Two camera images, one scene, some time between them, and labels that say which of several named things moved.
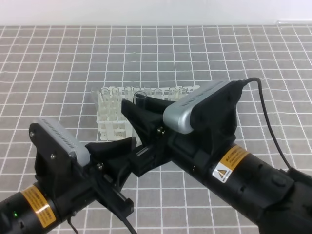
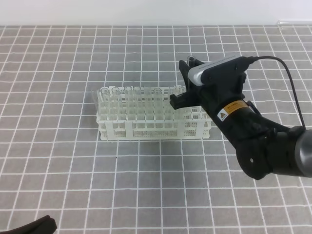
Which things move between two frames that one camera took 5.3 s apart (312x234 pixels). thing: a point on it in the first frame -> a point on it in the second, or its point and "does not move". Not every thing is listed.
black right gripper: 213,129 -> 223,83
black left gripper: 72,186 -> 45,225
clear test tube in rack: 105,103 does not move
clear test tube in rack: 182,92 does not move
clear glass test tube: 140,98 -> 190,60
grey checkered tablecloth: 48,72 does not move
